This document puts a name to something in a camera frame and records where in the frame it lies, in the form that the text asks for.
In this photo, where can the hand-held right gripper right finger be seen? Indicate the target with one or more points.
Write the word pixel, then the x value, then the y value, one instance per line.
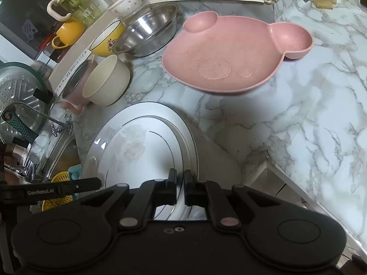
pixel 189 186

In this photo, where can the cream bowl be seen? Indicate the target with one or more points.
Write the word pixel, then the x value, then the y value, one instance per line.
pixel 107 83

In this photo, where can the large steel bowl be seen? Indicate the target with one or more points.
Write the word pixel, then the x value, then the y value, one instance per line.
pixel 146 34

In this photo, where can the light blue plastic item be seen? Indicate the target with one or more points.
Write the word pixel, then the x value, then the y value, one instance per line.
pixel 75 172

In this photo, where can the yellow mug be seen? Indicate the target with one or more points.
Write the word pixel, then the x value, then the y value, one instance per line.
pixel 70 31

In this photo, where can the pink bear-shaped plate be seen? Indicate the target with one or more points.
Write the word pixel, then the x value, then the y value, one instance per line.
pixel 229 54

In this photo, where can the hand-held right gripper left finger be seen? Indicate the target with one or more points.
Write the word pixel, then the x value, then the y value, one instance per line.
pixel 173 186

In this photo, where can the steel steamer pan with lid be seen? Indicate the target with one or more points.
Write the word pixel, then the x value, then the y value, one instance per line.
pixel 17 91

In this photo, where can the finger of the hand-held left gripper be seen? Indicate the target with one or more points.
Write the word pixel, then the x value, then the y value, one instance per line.
pixel 86 184

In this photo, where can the small steel bowl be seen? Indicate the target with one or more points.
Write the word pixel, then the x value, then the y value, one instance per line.
pixel 76 83

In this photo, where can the chrome sink tap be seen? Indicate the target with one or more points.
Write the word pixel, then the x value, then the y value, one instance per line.
pixel 30 167

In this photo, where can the white plate with black line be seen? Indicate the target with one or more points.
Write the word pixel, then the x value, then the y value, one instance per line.
pixel 134 154
pixel 194 154

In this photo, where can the steel sink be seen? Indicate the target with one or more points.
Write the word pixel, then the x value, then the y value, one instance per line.
pixel 64 154

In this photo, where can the white cabinet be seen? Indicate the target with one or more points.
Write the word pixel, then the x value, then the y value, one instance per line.
pixel 286 189

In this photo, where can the yellow bowl with cartoon print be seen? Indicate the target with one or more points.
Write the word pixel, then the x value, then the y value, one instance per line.
pixel 104 45

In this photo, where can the yellow colander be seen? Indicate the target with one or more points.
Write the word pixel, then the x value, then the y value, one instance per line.
pixel 58 177

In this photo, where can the chrome faucet pipe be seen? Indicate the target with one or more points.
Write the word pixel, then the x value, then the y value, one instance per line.
pixel 61 127

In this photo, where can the white pink patterned bowl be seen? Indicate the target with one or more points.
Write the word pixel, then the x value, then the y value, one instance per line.
pixel 126 4

